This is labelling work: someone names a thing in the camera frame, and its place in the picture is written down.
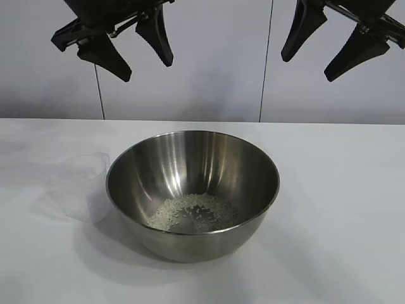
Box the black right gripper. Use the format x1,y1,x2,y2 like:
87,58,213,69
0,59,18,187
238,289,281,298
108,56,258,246
280,0,405,82

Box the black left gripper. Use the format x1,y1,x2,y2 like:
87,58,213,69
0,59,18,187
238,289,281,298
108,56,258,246
51,0,175,83

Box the stainless steel mixing bowl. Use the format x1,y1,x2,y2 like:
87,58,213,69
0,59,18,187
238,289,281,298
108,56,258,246
106,129,281,263

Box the clear plastic measuring cup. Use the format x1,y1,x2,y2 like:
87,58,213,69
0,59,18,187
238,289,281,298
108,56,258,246
46,151,111,226

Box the white rice grains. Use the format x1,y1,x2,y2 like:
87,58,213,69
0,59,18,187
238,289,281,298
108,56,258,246
147,192,242,232

